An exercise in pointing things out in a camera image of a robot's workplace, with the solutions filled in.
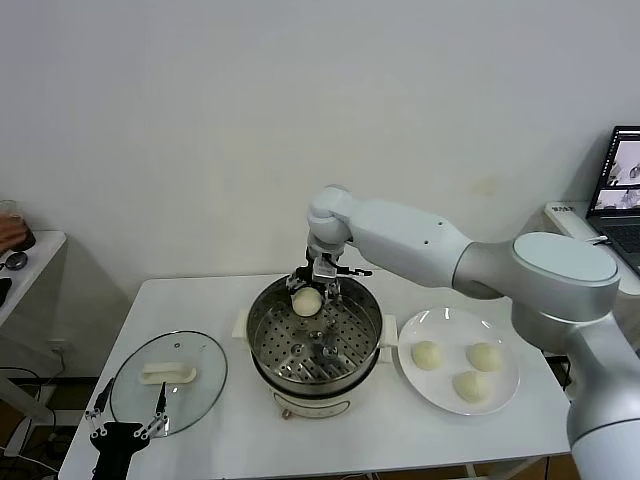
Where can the perforated steel steamer basket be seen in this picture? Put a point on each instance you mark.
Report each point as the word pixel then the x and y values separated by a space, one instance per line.
pixel 315 350

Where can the white electric cooker pot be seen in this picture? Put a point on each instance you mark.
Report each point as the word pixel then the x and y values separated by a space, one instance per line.
pixel 310 402

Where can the white wall socket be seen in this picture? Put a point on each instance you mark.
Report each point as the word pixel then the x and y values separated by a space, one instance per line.
pixel 58 345

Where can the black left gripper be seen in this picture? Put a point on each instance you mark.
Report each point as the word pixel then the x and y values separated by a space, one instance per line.
pixel 112 445

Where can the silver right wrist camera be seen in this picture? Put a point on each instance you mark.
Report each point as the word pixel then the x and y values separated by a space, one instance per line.
pixel 324 271

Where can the plastic cup of dark drink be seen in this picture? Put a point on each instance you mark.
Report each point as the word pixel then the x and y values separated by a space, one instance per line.
pixel 28 235

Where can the black phone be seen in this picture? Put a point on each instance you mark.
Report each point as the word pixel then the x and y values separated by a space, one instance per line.
pixel 4 292

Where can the round black disc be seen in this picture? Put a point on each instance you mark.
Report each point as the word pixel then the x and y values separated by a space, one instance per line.
pixel 15 260

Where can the person's hand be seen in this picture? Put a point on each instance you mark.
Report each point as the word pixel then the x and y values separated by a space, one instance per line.
pixel 10 232

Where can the white side table with label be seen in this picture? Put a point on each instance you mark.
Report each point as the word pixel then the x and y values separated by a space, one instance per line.
pixel 570 222

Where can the white steamed baozi bun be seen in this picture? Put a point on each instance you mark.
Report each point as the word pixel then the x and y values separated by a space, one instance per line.
pixel 484 357
pixel 426 355
pixel 306 301
pixel 470 386

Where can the white round plate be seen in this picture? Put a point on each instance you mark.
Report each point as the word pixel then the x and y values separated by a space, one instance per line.
pixel 450 395

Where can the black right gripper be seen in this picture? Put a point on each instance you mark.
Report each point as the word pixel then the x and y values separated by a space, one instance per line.
pixel 306 276

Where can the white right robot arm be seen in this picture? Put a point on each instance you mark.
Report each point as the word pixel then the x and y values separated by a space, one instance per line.
pixel 410 240

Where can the small printed table label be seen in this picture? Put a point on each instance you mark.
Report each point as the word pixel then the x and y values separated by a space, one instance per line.
pixel 564 209

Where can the dark grey open laptop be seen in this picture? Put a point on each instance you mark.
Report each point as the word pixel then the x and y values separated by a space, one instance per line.
pixel 617 200

